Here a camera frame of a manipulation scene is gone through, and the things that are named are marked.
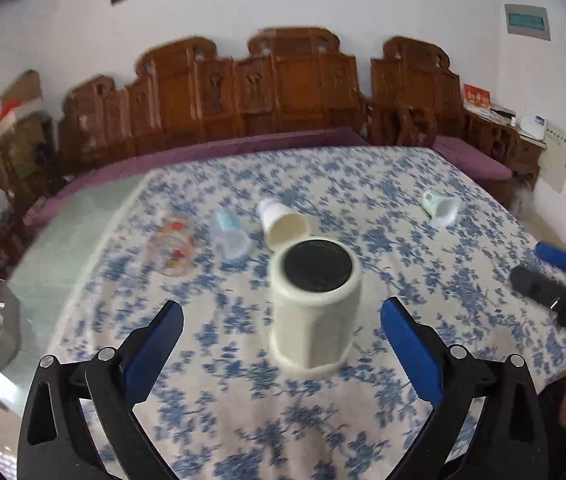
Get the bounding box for white tabletop device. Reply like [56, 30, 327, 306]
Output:
[519, 114, 548, 140]

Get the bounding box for small purple seat cushion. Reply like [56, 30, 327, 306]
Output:
[433, 135, 514, 182]

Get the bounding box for cardboard boxes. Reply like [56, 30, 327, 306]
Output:
[0, 70, 47, 137]

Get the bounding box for cream paper cup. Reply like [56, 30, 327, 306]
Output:
[256, 198, 310, 252]

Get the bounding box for red box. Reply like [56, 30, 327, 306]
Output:
[463, 84, 492, 110]

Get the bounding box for carved wooden armchair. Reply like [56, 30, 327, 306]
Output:
[367, 36, 470, 149]

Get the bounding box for stack of papers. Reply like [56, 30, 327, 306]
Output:
[489, 104, 518, 127]

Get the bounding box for white green plastic cup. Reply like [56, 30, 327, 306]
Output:
[422, 189, 462, 228]

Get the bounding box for white faceted cup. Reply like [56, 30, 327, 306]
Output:
[269, 237, 363, 372]

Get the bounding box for carved wooden sofa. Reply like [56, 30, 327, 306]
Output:
[58, 27, 370, 177]

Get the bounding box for wooden side table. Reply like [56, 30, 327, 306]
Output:
[464, 109, 546, 187]

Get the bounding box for clear printed glass cup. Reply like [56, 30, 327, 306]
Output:
[147, 216, 196, 278]

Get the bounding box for white wall panel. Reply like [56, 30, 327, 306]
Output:
[538, 122, 566, 194]

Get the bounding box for small clear blue cup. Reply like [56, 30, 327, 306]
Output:
[213, 210, 253, 261]

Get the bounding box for long purple seat cushion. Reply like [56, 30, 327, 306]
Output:
[23, 127, 371, 227]

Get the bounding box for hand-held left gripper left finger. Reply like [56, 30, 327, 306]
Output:
[17, 300, 185, 480]

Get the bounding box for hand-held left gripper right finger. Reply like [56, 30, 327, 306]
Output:
[380, 297, 551, 480]

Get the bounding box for blue floral tablecloth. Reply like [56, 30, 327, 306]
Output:
[46, 146, 566, 480]

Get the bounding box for green wall sign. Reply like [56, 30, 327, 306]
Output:
[504, 4, 552, 42]

